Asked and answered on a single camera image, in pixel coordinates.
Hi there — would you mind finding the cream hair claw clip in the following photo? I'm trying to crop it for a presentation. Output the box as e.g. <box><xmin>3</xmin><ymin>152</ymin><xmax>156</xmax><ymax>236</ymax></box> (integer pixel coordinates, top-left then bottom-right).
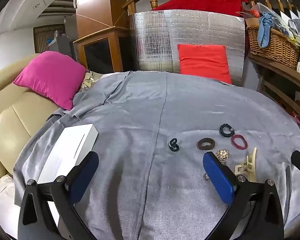
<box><xmin>234</xmin><ymin>147</ymin><xmax>257</xmax><ymax>183</ymax></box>

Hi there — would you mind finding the gold rhinestone brooch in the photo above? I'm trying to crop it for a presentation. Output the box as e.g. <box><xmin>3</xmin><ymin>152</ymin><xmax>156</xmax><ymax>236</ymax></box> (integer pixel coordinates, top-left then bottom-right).
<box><xmin>216</xmin><ymin>149</ymin><xmax>231</xmax><ymax>165</ymax></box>

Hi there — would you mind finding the maroon hair tie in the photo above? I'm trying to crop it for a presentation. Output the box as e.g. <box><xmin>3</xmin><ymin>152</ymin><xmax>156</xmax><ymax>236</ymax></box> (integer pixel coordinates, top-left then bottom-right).
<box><xmin>230</xmin><ymin>134</ymin><xmax>248</xmax><ymax>150</ymax></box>

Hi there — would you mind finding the black beaded scrunchie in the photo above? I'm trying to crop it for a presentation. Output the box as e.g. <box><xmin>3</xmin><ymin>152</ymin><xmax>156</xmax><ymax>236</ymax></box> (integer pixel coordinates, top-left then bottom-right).
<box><xmin>219</xmin><ymin>124</ymin><xmax>235</xmax><ymax>138</ymax></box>

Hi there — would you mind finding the brown hair tie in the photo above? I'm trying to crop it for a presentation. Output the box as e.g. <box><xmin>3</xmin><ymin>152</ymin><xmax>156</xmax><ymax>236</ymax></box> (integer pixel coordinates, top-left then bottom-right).
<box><xmin>196</xmin><ymin>137</ymin><xmax>216</xmax><ymax>151</ymax></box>

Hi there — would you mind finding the white jewelry tray box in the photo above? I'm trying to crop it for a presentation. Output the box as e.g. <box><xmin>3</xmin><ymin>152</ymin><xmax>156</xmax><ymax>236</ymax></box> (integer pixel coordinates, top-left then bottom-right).
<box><xmin>14</xmin><ymin>123</ymin><xmax>99</xmax><ymax>205</ymax></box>

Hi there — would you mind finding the wooden shelf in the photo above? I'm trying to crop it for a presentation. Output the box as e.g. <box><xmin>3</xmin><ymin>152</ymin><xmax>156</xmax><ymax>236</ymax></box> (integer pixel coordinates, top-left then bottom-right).
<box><xmin>248</xmin><ymin>53</ymin><xmax>300</xmax><ymax>127</ymax></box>

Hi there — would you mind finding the beige leather sofa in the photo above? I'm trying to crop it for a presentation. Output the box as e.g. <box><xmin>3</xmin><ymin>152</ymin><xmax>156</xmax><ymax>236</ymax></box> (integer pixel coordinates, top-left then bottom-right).
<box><xmin>0</xmin><ymin>54</ymin><xmax>58</xmax><ymax>178</ymax></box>

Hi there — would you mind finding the wicker basket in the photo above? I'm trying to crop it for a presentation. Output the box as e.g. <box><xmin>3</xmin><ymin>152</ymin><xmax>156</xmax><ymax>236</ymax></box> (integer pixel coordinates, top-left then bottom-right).
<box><xmin>246</xmin><ymin>25</ymin><xmax>300</xmax><ymax>70</ymax></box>

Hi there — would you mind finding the grey bed blanket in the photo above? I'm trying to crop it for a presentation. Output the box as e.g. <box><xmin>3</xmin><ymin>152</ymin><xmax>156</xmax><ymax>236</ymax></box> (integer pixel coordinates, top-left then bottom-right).
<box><xmin>13</xmin><ymin>70</ymin><xmax>300</xmax><ymax>240</ymax></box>

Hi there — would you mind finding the red cushion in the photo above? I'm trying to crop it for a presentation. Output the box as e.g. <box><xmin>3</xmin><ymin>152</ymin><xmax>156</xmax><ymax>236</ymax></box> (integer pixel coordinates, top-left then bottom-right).
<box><xmin>178</xmin><ymin>44</ymin><xmax>232</xmax><ymax>84</ymax></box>

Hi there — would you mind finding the blue cloth in basket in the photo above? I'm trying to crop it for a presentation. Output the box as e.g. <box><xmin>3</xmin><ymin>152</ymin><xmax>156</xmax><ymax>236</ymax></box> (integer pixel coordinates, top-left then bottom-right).
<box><xmin>257</xmin><ymin>13</ymin><xmax>274</xmax><ymax>48</ymax></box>

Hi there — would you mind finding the magenta pillow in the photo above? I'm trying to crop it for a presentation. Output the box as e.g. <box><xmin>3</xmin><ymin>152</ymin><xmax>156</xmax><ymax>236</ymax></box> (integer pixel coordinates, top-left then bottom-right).
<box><xmin>13</xmin><ymin>51</ymin><xmax>86</xmax><ymax>110</ymax></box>

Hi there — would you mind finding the dark red cloth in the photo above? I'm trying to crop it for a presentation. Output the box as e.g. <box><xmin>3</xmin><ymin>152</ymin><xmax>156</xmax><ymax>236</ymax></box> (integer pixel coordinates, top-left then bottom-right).
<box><xmin>153</xmin><ymin>0</ymin><xmax>248</xmax><ymax>17</ymax></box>

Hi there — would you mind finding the wooden cabinet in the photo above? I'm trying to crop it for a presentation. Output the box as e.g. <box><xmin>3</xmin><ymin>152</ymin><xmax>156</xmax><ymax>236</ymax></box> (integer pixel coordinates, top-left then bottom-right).
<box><xmin>74</xmin><ymin>0</ymin><xmax>134</xmax><ymax>74</ymax></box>

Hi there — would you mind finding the silver foil insulation panel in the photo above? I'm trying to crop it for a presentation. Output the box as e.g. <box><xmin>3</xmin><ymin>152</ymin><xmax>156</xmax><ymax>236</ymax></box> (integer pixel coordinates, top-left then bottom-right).
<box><xmin>129</xmin><ymin>9</ymin><xmax>245</xmax><ymax>86</ymax></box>

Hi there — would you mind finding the small black spiral hair tie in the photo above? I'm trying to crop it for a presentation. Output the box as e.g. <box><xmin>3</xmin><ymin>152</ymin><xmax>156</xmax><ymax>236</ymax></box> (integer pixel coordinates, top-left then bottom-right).
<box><xmin>168</xmin><ymin>138</ymin><xmax>180</xmax><ymax>152</ymax></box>

